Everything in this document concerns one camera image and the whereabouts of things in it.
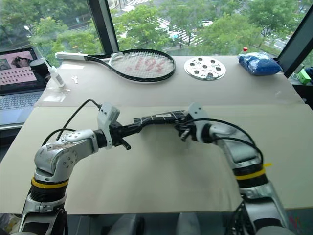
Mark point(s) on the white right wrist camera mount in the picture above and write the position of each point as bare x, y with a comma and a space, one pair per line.
196, 112

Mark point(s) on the grey open laptop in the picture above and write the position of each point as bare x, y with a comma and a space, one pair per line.
17, 100

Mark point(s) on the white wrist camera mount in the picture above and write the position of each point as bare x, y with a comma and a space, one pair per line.
196, 112
107, 117

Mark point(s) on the round metal disc with holes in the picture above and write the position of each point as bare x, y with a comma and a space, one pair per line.
205, 68

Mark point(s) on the dark slanted window frame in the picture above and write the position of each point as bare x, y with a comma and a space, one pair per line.
296, 41

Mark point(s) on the narrow beige table sheet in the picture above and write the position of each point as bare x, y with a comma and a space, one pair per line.
195, 93

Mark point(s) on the red-capped bottle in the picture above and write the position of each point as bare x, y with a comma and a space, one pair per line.
245, 49

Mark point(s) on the black and white tennis racket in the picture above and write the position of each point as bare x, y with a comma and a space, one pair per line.
149, 52

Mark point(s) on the clear plastic sheet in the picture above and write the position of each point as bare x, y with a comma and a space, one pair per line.
52, 94

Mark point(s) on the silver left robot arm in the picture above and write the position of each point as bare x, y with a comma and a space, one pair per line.
61, 151

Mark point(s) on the green box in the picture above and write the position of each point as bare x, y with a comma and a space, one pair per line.
304, 77

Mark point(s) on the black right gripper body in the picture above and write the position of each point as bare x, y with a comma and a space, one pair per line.
189, 129

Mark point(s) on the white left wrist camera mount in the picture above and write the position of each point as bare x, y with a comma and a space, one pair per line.
107, 117

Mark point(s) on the small white key-shaped piece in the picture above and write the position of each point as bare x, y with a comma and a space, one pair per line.
75, 79

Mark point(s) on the small white scrap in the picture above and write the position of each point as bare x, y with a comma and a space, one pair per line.
278, 93

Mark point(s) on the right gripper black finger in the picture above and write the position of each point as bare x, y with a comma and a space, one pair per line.
180, 122
185, 135

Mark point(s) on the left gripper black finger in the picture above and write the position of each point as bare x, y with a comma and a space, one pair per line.
126, 145
133, 128

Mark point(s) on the large beige table sheet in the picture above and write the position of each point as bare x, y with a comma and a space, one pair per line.
151, 176

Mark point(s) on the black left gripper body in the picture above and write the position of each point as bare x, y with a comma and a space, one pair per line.
117, 132

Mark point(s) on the black cylinder speaker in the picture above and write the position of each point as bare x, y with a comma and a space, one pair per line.
38, 66

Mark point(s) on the black grid pencil pouch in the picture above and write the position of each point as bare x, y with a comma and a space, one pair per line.
161, 117

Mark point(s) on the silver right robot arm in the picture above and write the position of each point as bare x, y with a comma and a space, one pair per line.
247, 156

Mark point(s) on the dark window frame post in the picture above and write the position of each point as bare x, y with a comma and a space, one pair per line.
104, 24

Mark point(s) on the white nozzle glue bottle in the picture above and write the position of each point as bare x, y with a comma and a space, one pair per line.
56, 77

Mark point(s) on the blue plastic bag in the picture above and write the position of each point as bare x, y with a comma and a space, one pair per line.
259, 63

